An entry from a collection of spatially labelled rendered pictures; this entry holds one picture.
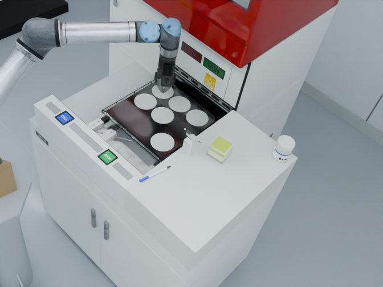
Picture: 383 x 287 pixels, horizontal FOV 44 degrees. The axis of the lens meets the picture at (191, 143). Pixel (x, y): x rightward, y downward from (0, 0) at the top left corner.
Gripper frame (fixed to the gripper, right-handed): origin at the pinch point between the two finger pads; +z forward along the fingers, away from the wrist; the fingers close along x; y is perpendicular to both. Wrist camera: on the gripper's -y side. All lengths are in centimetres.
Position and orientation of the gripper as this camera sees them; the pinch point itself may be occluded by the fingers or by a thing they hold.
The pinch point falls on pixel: (163, 91)
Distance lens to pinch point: 208.5
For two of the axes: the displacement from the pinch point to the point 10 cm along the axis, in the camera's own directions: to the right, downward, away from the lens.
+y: 0.4, -7.6, 6.5
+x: -9.9, -1.2, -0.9
